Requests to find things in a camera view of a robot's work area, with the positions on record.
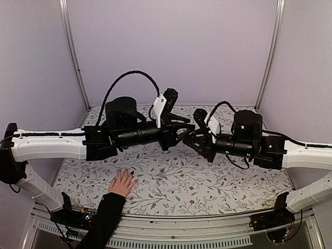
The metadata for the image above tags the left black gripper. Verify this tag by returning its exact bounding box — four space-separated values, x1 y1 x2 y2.
116 113 196 150

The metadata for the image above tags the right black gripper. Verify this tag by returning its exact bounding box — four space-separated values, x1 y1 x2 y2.
182 129 254 163

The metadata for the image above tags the black sleeved forearm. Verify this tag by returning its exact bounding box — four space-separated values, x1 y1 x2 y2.
75 193 126 249

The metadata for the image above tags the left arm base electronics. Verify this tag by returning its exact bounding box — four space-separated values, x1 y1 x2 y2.
50 192 94 242

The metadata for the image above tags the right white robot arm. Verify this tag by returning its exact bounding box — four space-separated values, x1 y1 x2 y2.
183 109 331 226

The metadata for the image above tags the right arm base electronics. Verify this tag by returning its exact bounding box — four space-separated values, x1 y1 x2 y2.
249 192 303 244

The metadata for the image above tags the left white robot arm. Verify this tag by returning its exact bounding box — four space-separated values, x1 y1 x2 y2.
1 95 195 225

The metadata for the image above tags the person's bare hand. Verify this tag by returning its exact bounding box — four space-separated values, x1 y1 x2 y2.
108 169 138 198

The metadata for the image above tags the floral patterned table mat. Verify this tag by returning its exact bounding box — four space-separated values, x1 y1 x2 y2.
53 105 295 217

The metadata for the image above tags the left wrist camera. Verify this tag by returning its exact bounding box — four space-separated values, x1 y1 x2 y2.
151 88 178 129

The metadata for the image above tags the right black cable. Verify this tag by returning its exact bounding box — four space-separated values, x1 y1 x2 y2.
207 100 251 170

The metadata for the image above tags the left black braided cable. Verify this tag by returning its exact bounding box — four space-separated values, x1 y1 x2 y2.
98 70 160 128

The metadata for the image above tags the metal table front rail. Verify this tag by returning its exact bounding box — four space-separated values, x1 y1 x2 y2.
22 202 325 249

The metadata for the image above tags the right aluminium frame post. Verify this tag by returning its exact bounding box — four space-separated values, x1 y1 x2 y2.
255 0 285 112

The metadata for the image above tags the aluminium frame post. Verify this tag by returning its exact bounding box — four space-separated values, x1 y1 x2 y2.
255 0 285 112
59 0 91 111

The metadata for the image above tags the left aluminium frame post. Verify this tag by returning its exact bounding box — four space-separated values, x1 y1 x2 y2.
59 0 91 111

